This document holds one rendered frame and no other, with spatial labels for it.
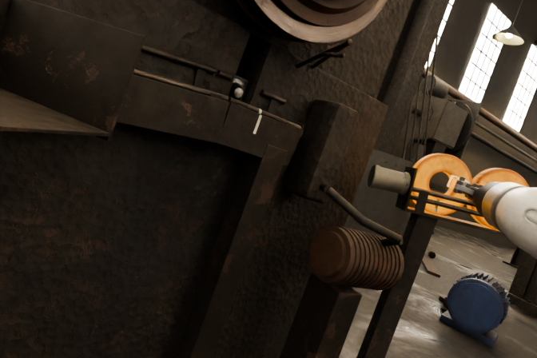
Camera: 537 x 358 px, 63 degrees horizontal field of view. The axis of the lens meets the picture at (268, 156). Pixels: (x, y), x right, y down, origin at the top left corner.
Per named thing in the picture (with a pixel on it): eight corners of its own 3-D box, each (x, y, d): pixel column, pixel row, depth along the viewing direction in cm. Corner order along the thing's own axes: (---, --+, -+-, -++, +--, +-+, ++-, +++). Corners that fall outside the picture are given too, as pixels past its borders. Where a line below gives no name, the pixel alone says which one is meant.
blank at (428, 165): (415, 146, 111) (420, 146, 107) (474, 161, 111) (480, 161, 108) (399, 204, 111) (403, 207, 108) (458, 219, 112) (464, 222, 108)
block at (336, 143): (278, 185, 110) (311, 96, 109) (301, 192, 115) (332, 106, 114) (304, 199, 101) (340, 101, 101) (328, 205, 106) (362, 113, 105)
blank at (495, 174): (473, 161, 111) (479, 161, 108) (531, 175, 111) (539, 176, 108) (457, 220, 112) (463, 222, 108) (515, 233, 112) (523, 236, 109)
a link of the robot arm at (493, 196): (535, 246, 74) (515, 236, 80) (557, 197, 73) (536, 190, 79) (486, 228, 74) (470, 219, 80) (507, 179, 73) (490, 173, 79)
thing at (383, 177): (365, 185, 112) (371, 163, 112) (399, 194, 112) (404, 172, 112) (371, 188, 106) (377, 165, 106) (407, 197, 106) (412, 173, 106)
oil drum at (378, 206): (312, 236, 376) (348, 140, 372) (356, 245, 411) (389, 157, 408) (361, 267, 328) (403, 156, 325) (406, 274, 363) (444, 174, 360)
